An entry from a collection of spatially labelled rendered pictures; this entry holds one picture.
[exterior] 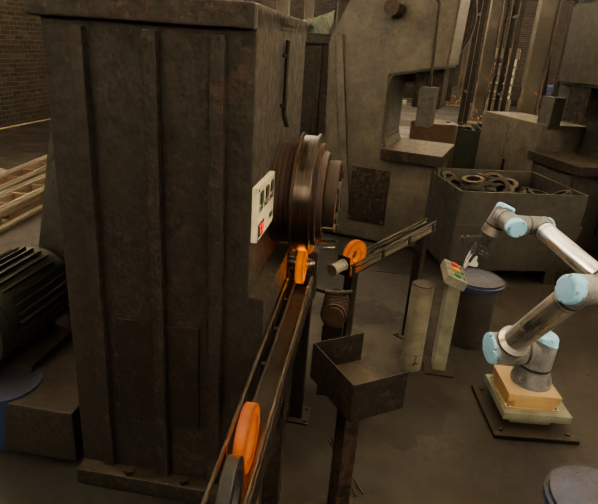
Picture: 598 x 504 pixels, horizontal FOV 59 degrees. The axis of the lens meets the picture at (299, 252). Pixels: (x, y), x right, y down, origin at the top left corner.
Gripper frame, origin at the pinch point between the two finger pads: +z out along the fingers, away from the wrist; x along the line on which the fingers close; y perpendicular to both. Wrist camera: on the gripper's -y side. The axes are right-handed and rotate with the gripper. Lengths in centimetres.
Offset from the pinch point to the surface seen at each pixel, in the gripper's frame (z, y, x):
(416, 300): 28.0, -12.3, -2.0
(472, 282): 17.3, 20.4, 35.0
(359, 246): 10, -54, -15
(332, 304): 34, -55, -37
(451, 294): 18.1, 3.2, 2.4
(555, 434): 44, 67, -41
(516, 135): -57, 75, 325
